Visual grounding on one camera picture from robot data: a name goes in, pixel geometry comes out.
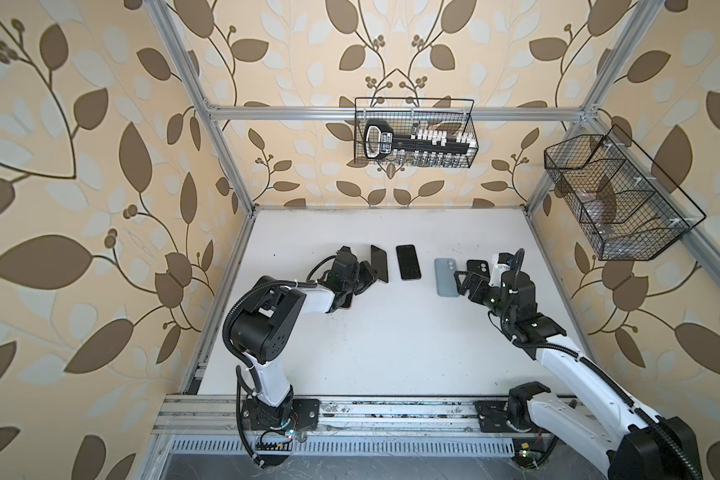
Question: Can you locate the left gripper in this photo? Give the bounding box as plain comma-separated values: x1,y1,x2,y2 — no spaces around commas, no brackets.
342,259,382,295

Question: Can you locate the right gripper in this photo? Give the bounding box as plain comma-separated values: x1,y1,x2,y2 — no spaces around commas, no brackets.
455,269,512,326

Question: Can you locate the black phone case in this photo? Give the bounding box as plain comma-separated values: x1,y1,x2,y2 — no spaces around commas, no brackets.
466,259,490,278

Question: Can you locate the light blue phone case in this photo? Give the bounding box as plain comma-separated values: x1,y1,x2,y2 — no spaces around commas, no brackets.
434,258,459,298

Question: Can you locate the purple phone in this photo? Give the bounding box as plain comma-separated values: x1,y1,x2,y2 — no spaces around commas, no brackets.
396,244,422,281

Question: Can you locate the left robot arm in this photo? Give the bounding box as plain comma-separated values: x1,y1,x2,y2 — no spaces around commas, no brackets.
221,246,378,425

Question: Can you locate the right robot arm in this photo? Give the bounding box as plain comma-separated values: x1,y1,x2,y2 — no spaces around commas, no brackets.
452,250,703,479

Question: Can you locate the black tool in basket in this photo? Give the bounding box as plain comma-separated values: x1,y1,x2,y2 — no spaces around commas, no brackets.
360,120,478,163

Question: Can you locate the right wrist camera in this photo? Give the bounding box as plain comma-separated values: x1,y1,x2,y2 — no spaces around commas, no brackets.
490,252,515,276

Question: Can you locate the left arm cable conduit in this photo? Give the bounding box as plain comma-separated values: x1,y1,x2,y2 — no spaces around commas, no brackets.
221,254,340,397

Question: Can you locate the back wire basket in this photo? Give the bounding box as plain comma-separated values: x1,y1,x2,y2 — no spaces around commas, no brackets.
353,96,479,169

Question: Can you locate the wire basket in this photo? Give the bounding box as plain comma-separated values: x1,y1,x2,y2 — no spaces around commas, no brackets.
544,124,707,261
353,96,479,169

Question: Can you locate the right wire basket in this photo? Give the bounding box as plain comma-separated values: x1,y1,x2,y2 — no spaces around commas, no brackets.
544,124,707,261

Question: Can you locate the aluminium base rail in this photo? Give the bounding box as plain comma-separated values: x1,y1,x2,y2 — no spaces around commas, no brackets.
149,395,649,439

